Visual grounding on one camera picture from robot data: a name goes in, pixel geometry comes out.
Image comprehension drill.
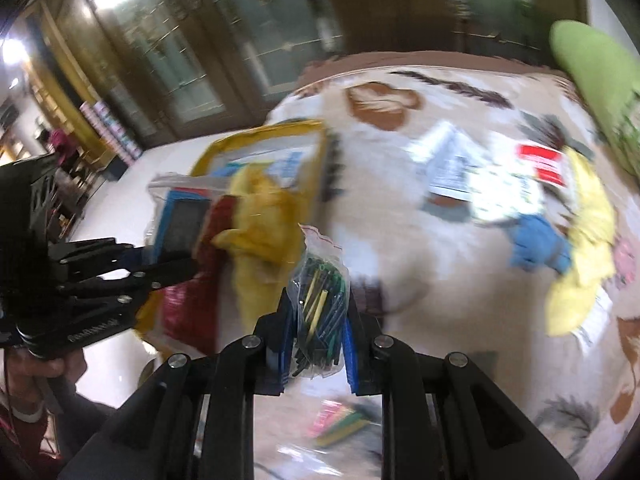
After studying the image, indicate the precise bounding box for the yellow-trimmed clear storage bag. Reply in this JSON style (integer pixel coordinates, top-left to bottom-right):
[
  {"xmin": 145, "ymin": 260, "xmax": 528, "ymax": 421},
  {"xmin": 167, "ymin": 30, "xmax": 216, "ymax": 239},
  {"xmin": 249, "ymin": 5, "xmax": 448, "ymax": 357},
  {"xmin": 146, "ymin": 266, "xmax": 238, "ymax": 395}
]
[{"xmin": 135, "ymin": 119, "xmax": 332, "ymax": 346}]

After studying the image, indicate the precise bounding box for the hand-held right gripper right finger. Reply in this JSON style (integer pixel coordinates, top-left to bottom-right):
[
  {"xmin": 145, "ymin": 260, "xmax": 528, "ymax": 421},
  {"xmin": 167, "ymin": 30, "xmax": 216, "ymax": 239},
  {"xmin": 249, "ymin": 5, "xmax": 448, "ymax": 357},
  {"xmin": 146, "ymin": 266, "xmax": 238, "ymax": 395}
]
[{"xmin": 342, "ymin": 285, "xmax": 581, "ymax": 480}]

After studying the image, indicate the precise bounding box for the grey printed packet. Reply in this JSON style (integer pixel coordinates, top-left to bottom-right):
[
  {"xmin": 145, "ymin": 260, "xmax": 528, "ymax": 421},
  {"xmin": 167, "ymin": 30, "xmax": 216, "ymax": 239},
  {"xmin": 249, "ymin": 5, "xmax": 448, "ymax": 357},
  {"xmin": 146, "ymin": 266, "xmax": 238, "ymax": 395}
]
[{"xmin": 427, "ymin": 145, "xmax": 481, "ymax": 201}]

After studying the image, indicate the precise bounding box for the mustard yellow cloth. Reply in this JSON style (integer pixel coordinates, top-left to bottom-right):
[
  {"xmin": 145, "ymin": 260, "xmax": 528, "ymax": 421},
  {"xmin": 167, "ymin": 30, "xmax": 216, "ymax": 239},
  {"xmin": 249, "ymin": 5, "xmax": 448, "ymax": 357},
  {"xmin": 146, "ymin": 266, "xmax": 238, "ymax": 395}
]
[{"xmin": 210, "ymin": 165, "xmax": 308, "ymax": 331}]

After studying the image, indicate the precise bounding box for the blue towel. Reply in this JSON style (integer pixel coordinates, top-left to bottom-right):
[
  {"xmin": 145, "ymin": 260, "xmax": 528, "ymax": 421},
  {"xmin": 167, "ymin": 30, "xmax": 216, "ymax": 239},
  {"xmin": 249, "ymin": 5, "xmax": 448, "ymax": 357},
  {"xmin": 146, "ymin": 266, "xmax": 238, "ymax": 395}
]
[{"xmin": 507, "ymin": 212, "xmax": 573, "ymax": 273}]

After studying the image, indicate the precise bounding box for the dark red foil packet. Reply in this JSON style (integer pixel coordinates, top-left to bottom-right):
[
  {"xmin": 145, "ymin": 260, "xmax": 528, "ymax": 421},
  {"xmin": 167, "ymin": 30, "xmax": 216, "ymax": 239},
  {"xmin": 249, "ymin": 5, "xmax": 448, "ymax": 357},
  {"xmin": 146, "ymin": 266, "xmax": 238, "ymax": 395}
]
[{"xmin": 160, "ymin": 195, "xmax": 236, "ymax": 356}]

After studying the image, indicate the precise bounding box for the leaf print blanket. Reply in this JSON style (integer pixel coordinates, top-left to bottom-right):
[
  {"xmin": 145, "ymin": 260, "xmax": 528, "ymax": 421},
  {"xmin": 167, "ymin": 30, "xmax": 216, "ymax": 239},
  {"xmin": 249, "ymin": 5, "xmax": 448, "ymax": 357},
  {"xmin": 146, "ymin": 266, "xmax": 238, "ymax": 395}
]
[{"xmin": 250, "ymin": 50, "xmax": 640, "ymax": 480}]

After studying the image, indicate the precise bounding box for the multicolour sticks packet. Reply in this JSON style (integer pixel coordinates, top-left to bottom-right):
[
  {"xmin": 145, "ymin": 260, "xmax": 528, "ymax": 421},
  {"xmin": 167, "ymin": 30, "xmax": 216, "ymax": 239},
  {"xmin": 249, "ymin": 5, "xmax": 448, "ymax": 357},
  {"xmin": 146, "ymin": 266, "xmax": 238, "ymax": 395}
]
[{"xmin": 307, "ymin": 400, "xmax": 381, "ymax": 448}]

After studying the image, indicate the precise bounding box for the stack of printed boxes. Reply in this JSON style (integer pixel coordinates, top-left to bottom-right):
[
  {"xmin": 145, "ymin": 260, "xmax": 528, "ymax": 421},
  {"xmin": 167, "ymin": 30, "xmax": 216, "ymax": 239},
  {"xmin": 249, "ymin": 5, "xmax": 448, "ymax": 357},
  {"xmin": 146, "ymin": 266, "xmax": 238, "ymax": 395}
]
[{"xmin": 79, "ymin": 100, "xmax": 142, "ymax": 167}]

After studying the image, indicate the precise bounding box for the pale yellow fluffy towel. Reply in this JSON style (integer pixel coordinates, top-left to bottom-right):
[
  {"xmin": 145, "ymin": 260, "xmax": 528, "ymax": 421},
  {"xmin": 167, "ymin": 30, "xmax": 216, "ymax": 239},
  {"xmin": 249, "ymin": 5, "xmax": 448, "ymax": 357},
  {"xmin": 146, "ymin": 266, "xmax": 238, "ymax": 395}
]
[{"xmin": 545, "ymin": 150, "xmax": 618, "ymax": 338}]

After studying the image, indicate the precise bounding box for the blue-edged flat packet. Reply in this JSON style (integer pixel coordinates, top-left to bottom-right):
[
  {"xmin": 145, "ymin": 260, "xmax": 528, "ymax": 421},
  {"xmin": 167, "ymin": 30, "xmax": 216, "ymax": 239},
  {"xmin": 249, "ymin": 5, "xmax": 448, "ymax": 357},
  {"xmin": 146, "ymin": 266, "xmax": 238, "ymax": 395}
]
[{"xmin": 152, "ymin": 192, "xmax": 213, "ymax": 261}]

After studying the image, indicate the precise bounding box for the white packet with blue print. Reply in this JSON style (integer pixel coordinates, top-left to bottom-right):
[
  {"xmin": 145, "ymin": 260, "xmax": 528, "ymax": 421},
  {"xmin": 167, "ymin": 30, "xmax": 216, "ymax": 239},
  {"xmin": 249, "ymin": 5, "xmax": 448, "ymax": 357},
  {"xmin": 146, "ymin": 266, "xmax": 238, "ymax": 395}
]
[{"xmin": 215, "ymin": 147, "xmax": 308, "ymax": 186}]

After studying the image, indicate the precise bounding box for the wooden glass-panel door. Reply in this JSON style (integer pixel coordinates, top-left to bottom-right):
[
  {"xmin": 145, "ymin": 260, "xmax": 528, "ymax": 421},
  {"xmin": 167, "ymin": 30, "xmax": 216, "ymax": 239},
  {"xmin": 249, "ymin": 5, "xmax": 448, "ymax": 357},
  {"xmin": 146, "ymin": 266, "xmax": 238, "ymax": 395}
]
[
  {"xmin": 50, "ymin": 0, "xmax": 181, "ymax": 146},
  {"xmin": 170, "ymin": 0, "xmax": 351, "ymax": 126},
  {"xmin": 320, "ymin": 0, "xmax": 591, "ymax": 61}
]

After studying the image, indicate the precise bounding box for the wooden chair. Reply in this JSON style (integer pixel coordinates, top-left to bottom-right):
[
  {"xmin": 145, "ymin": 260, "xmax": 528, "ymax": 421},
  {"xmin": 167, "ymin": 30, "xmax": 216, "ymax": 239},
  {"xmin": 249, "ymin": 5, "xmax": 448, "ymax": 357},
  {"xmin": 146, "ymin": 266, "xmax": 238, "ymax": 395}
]
[{"xmin": 50, "ymin": 160, "xmax": 101, "ymax": 226}]

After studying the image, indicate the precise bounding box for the small pink plush item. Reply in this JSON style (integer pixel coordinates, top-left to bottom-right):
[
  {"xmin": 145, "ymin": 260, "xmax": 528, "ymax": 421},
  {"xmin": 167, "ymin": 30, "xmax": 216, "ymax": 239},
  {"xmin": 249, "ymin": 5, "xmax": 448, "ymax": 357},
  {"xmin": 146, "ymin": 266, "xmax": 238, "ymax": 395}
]
[{"xmin": 612, "ymin": 240, "xmax": 638, "ymax": 288}]

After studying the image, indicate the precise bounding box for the lemon print tissue pack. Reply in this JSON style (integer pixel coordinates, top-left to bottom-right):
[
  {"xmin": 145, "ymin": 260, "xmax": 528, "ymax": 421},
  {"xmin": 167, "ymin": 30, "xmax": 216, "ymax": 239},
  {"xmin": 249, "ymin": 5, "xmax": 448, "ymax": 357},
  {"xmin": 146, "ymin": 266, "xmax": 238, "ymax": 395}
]
[{"xmin": 470, "ymin": 165, "xmax": 546, "ymax": 226}]

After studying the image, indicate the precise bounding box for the person's left hand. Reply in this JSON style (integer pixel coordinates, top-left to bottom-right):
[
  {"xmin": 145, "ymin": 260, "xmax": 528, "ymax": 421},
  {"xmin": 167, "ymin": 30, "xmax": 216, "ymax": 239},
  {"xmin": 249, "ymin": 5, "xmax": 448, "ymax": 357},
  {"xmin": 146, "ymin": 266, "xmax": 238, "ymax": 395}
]
[{"xmin": 5, "ymin": 347, "xmax": 87, "ymax": 411}]

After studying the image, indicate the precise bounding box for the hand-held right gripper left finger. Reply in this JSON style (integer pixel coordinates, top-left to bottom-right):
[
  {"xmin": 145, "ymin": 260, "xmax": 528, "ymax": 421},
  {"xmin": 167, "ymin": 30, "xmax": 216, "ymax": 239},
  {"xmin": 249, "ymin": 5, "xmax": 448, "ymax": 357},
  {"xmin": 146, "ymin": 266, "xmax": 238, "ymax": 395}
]
[{"xmin": 60, "ymin": 287, "xmax": 301, "ymax": 480}]

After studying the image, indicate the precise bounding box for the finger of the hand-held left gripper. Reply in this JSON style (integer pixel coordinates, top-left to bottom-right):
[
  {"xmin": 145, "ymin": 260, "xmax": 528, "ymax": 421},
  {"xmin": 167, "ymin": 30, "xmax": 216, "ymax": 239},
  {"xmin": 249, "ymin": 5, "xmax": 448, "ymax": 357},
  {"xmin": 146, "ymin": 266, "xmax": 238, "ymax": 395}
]
[
  {"xmin": 57, "ymin": 257, "xmax": 201, "ymax": 321},
  {"xmin": 50, "ymin": 237, "xmax": 151, "ymax": 281}
]

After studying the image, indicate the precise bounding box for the zip bag of coloured sticks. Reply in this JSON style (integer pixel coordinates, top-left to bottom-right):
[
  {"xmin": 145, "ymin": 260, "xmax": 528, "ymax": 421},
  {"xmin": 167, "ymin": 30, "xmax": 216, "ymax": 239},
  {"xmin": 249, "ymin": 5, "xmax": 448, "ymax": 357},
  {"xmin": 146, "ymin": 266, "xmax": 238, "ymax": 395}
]
[{"xmin": 287, "ymin": 225, "xmax": 351, "ymax": 381}]

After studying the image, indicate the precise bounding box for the rolled green quilt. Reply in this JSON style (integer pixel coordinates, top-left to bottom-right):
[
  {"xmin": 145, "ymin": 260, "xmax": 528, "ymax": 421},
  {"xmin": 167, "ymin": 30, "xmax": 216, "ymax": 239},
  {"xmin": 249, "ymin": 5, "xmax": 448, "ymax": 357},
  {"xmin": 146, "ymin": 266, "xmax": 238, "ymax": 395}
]
[{"xmin": 549, "ymin": 19, "xmax": 640, "ymax": 176}]

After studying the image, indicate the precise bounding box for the white packet with red label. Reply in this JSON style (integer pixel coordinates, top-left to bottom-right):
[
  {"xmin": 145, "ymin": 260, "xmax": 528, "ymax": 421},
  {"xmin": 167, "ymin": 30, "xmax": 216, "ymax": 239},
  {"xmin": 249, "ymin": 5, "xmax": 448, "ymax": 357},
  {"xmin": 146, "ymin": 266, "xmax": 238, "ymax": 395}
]
[{"xmin": 515, "ymin": 142, "xmax": 568, "ymax": 188}]

